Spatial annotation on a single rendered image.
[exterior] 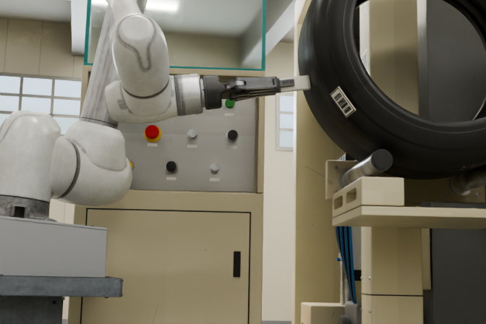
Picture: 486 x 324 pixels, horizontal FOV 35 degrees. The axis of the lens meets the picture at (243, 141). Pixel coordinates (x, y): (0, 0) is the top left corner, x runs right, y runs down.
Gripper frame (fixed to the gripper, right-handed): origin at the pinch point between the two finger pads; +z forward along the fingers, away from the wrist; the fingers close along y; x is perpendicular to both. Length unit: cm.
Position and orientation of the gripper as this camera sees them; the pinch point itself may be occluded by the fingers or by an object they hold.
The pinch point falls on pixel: (293, 84)
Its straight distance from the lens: 169.6
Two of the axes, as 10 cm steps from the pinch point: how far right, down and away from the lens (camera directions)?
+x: 1.1, 9.8, -1.6
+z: 9.9, -1.1, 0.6
